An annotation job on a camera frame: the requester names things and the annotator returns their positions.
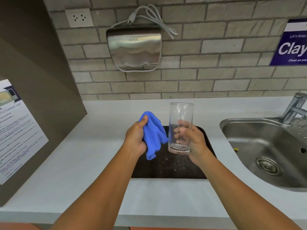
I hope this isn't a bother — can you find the grey power cable with plug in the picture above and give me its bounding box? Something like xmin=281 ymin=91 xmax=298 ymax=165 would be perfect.
xmin=111 ymin=4 xmax=179 ymax=73

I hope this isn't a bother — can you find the white wall socket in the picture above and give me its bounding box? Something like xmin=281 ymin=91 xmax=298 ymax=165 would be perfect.
xmin=65 ymin=8 xmax=94 ymax=28

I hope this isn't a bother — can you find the person's left hand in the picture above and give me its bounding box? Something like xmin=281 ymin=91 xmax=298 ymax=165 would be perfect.
xmin=122 ymin=115 xmax=149 ymax=158

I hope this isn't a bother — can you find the person's left forearm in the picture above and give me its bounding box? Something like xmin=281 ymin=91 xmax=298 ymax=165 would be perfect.
xmin=49 ymin=143 xmax=142 ymax=230

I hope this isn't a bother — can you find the brown cabinet side panel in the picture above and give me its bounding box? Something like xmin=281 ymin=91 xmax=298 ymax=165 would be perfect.
xmin=0 ymin=0 xmax=88 ymax=207

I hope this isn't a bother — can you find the blue microfibre cloth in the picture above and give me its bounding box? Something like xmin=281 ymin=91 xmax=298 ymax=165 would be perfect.
xmin=139 ymin=111 xmax=169 ymax=161

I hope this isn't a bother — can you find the stainless steel sink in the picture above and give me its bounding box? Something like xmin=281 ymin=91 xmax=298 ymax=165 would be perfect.
xmin=219 ymin=117 xmax=307 ymax=192

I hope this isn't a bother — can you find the person's right hand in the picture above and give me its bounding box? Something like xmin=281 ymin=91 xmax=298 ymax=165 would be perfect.
xmin=173 ymin=120 xmax=209 ymax=166

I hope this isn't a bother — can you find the person's right forearm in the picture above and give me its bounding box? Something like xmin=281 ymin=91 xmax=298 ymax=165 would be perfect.
xmin=189 ymin=151 xmax=303 ymax=230

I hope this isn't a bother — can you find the tall clear drinking glass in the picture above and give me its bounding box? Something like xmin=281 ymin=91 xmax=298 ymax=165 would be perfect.
xmin=168 ymin=102 xmax=194 ymax=155

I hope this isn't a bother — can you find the chrome faucet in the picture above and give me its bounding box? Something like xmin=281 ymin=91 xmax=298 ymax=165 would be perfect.
xmin=279 ymin=92 xmax=307 ymax=126

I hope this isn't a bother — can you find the round sink drain strainer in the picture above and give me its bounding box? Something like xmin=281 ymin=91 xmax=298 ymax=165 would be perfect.
xmin=256 ymin=157 xmax=281 ymax=176

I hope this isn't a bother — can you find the black speckled tray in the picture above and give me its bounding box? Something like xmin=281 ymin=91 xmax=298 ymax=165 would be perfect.
xmin=131 ymin=126 xmax=217 ymax=179

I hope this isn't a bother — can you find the white printed instruction sheet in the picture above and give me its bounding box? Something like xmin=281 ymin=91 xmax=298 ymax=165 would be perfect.
xmin=0 ymin=79 xmax=49 ymax=185

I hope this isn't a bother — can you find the blue and white wall sign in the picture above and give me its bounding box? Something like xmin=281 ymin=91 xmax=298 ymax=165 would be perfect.
xmin=269 ymin=19 xmax=307 ymax=66

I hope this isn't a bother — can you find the stainless steel hand dryer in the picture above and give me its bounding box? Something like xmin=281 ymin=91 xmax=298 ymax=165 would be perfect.
xmin=106 ymin=24 xmax=163 ymax=71

